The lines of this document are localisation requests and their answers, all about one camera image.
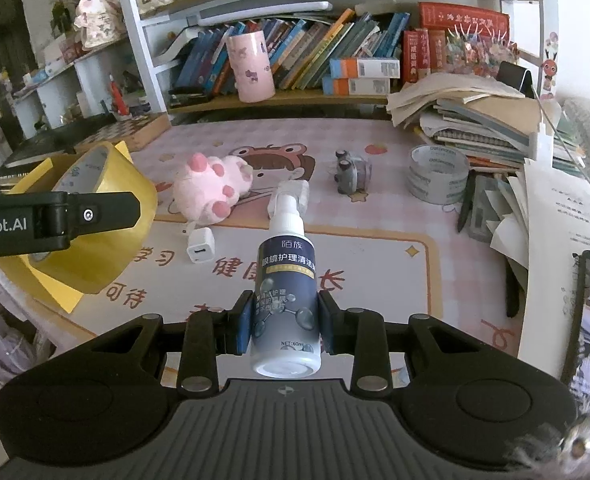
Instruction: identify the white charger adapter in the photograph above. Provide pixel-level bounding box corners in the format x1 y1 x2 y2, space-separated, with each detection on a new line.
185 227 216 264

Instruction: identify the cartoon deer wall sticker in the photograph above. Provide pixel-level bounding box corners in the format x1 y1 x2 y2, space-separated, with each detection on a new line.
540 32 560 98

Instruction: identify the red boxed book set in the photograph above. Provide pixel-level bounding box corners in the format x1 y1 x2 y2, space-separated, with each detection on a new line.
402 1 510 81

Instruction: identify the white spray bottle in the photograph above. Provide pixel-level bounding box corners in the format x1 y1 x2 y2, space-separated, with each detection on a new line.
249 180 323 380

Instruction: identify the pink checked cloth desktop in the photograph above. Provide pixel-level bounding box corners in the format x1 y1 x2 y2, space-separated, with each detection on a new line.
0 110 576 376

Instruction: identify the pink plush pig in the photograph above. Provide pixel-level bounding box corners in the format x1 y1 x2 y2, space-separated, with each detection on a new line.
172 152 254 225

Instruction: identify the pink cylinder pen holder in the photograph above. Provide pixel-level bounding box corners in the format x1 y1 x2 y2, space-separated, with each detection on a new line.
225 30 276 103

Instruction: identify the grey tape roll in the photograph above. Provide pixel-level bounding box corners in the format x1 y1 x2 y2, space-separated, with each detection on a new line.
408 144 470 205

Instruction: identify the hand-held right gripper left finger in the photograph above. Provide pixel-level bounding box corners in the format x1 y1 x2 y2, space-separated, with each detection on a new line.
97 290 254 397

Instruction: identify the white bookshelf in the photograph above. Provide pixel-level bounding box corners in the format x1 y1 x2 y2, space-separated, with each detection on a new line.
110 0 566 121

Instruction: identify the black phone stand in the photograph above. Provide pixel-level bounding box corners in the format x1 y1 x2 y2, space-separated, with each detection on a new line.
497 61 534 96

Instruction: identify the pink plush doll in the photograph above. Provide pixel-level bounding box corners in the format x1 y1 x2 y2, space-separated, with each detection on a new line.
73 0 122 51

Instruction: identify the yellow tape roll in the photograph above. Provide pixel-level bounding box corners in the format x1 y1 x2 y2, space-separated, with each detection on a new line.
27 144 158 296

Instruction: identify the white side shelf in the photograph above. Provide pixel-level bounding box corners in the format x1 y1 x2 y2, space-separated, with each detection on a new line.
5 35 150 131

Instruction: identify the orange and white carton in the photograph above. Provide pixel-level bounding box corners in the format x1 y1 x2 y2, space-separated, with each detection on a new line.
322 77 392 96
330 57 402 80

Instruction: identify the small grey toy figurine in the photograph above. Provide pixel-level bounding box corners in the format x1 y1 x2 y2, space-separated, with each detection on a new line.
334 148 373 195

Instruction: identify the row of leaning books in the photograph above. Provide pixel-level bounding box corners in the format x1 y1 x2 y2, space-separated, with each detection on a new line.
170 7 410 98

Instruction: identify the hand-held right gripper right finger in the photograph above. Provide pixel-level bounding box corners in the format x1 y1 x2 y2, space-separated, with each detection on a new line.
317 290 472 397

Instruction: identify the wooden chessboard box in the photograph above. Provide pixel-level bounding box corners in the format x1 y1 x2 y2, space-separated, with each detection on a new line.
77 112 172 153

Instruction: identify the furry silver charm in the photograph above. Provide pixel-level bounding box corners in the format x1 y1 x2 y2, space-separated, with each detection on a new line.
510 410 590 480

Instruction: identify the black piano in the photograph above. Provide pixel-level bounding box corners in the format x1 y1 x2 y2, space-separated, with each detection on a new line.
0 119 116 186

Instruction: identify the yellow cardboard box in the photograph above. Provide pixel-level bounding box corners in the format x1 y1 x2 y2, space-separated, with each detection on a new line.
0 141 133 315

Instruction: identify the pile of papers and books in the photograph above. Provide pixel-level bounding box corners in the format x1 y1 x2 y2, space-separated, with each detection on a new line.
387 72 590 376

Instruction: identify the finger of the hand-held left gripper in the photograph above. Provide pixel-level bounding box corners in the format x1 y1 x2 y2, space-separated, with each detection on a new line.
67 192 142 235

